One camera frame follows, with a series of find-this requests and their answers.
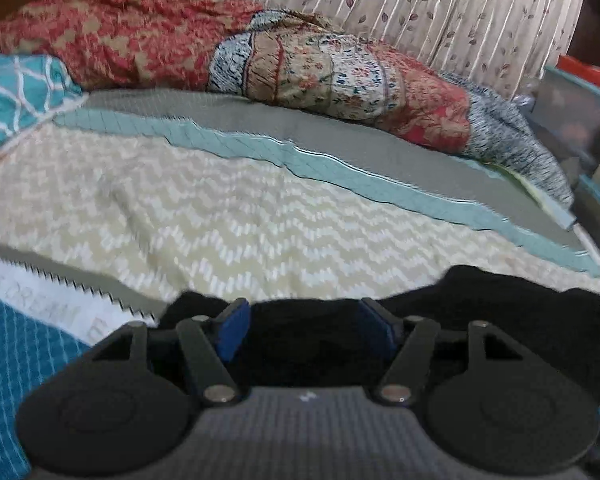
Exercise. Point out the red floral patchwork quilt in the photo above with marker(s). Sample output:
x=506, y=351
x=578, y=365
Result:
x=283, y=58

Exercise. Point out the teal rimmed storage box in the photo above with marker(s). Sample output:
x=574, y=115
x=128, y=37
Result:
x=565, y=115

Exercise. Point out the patterned bedsheet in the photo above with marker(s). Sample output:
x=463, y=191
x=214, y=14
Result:
x=109, y=212

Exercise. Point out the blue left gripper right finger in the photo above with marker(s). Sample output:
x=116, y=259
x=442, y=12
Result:
x=382, y=331

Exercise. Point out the black pants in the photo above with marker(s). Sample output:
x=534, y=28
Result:
x=299, y=343

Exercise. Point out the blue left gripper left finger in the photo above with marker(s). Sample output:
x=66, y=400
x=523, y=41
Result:
x=230, y=328

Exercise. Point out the teal lattice pillow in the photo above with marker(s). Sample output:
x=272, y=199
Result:
x=33, y=90

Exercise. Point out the floral striped curtain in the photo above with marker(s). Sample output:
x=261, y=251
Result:
x=503, y=44

